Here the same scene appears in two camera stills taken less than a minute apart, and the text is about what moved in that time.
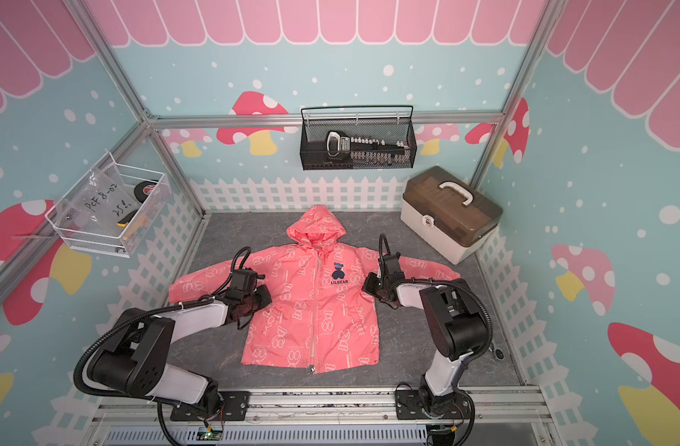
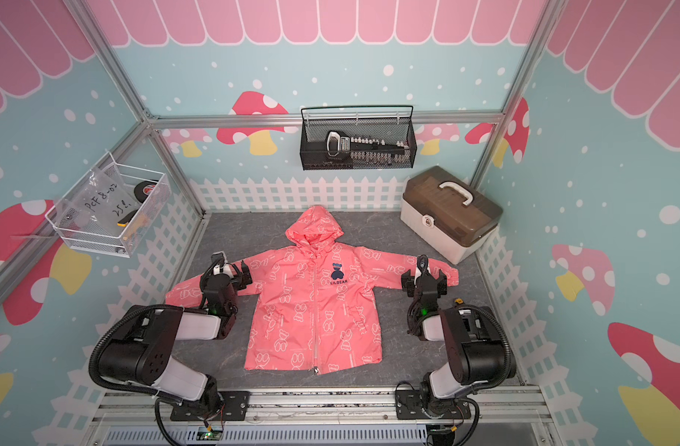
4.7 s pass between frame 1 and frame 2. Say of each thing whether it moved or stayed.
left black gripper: moved
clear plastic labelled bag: stayed
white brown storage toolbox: stayed
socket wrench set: stayed
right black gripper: moved
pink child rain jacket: stayed
